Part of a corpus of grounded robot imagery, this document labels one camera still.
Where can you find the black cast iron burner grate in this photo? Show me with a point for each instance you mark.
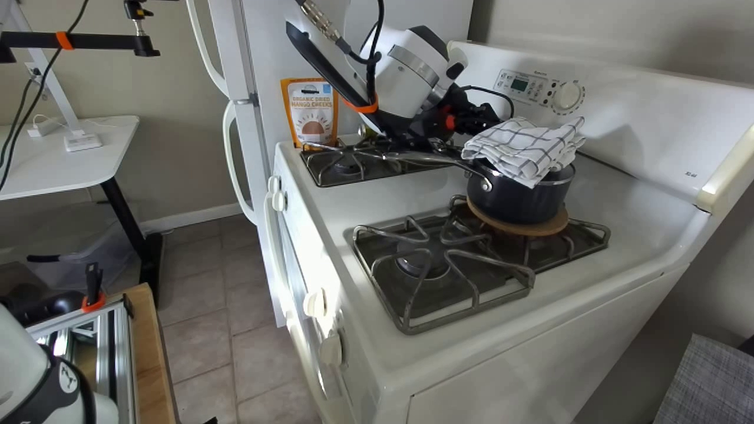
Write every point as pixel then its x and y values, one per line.
pixel 354 165
pixel 440 273

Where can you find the white side table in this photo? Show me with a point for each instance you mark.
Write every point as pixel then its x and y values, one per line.
pixel 48 161

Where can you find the white stove timer dial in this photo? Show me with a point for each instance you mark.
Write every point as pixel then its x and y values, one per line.
pixel 569 96

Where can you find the small white plug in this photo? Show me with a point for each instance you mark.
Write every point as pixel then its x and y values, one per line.
pixel 40 125

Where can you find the wooden board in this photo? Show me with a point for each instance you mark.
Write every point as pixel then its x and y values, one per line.
pixel 154 354

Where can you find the black clamp with orange grip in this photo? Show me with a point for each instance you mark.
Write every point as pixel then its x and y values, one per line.
pixel 92 286

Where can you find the black boom bar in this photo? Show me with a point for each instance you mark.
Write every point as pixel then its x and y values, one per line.
pixel 101 42

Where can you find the white checkered dish towel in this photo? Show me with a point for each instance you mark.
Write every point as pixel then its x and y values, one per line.
pixel 522 144

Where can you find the gray checked cloth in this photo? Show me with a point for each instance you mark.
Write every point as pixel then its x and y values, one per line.
pixel 707 386

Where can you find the white gas stove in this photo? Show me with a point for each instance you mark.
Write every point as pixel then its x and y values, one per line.
pixel 503 344

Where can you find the dark frying pan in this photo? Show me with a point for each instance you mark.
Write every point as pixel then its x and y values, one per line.
pixel 409 144

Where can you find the orange food pouch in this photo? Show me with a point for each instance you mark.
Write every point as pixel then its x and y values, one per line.
pixel 310 110

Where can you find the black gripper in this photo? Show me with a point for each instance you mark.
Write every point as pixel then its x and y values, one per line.
pixel 463 119

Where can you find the aluminium cart frame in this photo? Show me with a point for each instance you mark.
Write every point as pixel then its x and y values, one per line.
pixel 119 344

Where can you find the white stove knob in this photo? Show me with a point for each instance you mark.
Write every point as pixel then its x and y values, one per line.
pixel 273 191
pixel 316 304

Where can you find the orange clip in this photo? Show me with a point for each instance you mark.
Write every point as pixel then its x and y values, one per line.
pixel 63 39

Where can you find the black flat wrist plate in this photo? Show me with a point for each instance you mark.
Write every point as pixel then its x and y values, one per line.
pixel 331 55

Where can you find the round cork trivet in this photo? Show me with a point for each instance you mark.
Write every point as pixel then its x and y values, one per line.
pixel 543 229

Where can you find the white power adapter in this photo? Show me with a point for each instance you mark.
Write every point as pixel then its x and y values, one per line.
pixel 81 142

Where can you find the white slanted pole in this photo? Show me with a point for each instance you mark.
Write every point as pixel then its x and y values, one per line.
pixel 50 86

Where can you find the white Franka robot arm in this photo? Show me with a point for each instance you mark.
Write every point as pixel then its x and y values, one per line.
pixel 414 74

